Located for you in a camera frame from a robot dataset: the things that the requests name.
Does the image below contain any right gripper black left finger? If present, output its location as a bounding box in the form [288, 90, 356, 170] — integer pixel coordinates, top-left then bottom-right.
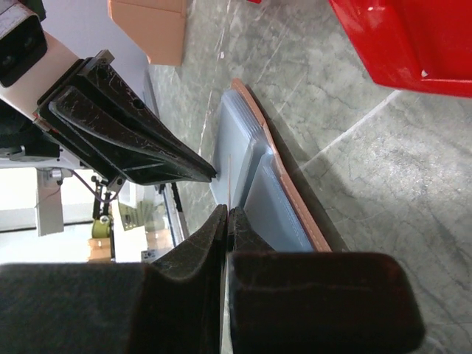
[1, 205, 228, 353]

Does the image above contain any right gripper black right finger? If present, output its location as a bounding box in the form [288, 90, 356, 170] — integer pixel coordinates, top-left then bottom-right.
[227, 208, 426, 353]

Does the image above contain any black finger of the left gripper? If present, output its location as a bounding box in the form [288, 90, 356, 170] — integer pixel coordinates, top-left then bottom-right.
[36, 50, 216, 185]

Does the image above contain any gold magnetic stripe card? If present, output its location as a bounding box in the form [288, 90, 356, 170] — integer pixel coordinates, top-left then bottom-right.
[227, 154, 232, 211]

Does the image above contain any brown leather card holder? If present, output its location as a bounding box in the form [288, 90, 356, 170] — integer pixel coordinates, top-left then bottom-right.
[210, 78, 331, 252]

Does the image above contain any red plastic bin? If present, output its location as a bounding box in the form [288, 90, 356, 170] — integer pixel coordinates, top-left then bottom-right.
[330, 0, 471, 98]

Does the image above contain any pink mesh desk organizer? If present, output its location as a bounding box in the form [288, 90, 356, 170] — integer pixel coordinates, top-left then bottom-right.
[108, 0, 187, 67]

